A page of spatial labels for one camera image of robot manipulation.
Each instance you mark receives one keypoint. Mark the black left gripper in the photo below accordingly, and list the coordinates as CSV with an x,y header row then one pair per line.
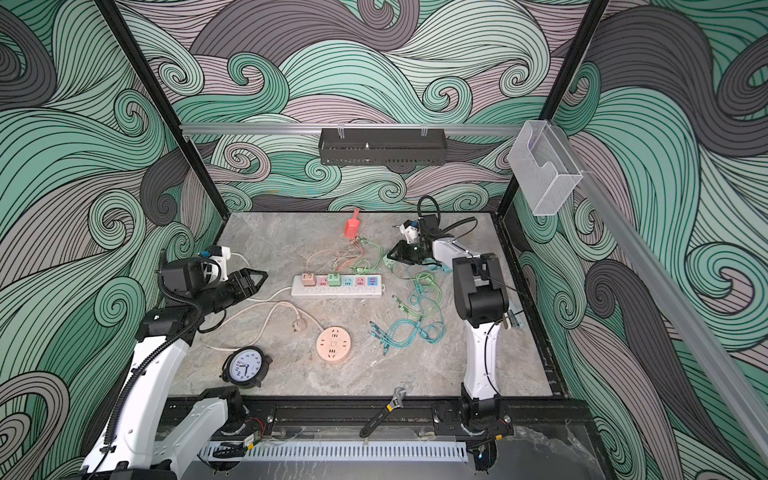
x,y
242,283

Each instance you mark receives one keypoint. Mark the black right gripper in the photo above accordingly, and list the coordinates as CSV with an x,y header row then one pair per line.
x,y
402,246

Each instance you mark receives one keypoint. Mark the white multicolour power strip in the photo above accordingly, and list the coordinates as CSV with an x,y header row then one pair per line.
x,y
353,286

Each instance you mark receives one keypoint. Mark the pink usb charger plug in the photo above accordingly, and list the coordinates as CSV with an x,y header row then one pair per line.
x,y
308,279

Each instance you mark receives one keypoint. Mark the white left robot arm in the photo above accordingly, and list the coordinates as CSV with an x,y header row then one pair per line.
x,y
193,288

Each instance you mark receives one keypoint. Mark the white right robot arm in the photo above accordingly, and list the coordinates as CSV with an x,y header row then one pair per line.
x,y
480,298

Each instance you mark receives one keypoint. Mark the red plastic scoop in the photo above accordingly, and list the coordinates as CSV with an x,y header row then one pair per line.
x,y
352,226

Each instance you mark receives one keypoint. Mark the black alarm clock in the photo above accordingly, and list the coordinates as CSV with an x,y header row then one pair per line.
x,y
247,367

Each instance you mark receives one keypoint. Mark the round pink socket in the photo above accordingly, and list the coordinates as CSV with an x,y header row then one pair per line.
x,y
333,345

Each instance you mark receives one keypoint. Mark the small white silver box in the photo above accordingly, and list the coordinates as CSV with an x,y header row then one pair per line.
x,y
513,319

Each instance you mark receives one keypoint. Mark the adjustable wrench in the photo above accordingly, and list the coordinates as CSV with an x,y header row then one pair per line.
x,y
394,403

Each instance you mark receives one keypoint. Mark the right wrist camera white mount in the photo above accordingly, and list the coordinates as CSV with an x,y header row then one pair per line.
x,y
410,231

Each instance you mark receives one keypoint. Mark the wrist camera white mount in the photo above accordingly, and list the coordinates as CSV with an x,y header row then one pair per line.
x,y
216,260
410,231

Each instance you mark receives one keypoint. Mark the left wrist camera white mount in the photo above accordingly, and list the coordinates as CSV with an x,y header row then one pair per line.
x,y
216,260

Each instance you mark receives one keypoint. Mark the black wall tray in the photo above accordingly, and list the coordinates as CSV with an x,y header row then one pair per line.
x,y
342,146

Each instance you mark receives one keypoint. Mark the aluminium rail back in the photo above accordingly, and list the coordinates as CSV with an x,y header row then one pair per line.
x,y
276,128

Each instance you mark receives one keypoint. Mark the aluminium rail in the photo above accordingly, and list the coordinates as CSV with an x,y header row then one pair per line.
x,y
617,204
276,128

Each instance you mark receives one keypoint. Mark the clear plastic wall holder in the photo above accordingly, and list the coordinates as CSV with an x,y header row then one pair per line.
x,y
545,165

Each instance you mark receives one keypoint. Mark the white slotted cable duct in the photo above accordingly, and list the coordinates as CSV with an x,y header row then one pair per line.
x,y
315,451

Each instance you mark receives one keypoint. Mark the aluminium rail right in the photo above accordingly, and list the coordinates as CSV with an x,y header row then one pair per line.
x,y
617,204

